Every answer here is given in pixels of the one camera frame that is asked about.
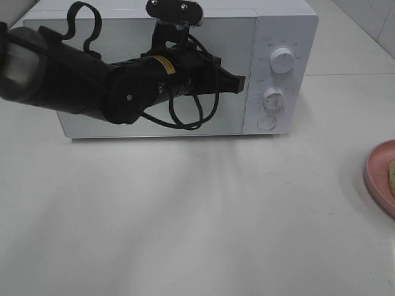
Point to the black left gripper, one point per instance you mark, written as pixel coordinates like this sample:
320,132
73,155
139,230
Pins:
172,72

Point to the white microwave oven body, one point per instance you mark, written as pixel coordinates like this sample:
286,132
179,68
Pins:
278,23

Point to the white timer knob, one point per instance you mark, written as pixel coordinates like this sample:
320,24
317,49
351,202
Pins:
273,99

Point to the pink plate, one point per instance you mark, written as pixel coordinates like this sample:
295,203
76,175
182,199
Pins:
377,176

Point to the upper white power knob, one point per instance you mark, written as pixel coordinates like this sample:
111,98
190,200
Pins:
282,59

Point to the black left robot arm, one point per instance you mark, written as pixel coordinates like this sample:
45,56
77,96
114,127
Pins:
38,68

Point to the round white door button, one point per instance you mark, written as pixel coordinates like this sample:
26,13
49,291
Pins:
267,123

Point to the sandwich with lettuce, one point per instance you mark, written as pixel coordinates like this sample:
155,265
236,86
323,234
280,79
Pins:
391,177

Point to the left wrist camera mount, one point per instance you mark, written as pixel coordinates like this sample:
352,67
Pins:
173,21

